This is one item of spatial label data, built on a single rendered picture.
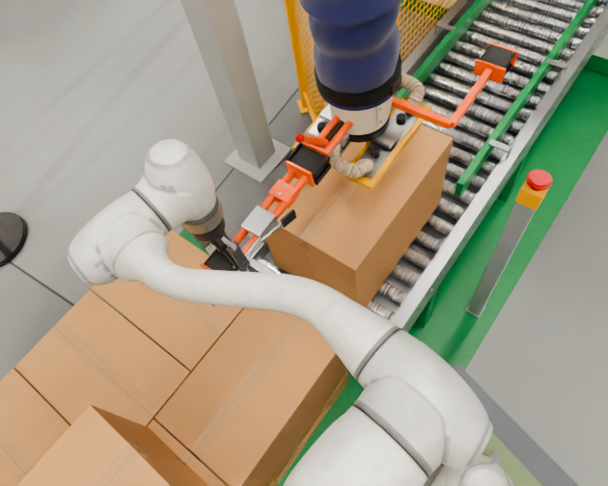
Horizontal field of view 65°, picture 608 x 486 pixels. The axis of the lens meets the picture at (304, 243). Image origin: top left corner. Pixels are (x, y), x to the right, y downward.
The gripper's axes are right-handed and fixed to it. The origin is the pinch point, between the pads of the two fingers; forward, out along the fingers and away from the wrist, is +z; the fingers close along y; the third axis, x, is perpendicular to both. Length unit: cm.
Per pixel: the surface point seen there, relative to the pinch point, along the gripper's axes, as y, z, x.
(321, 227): -1.0, 28.7, -33.0
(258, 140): 95, 102, -92
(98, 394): 44, 69, 52
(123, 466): 0, 29, 54
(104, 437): 10, 29, 52
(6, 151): 255, 124, -7
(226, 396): 4, 69, 25
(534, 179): -48, 20, -76
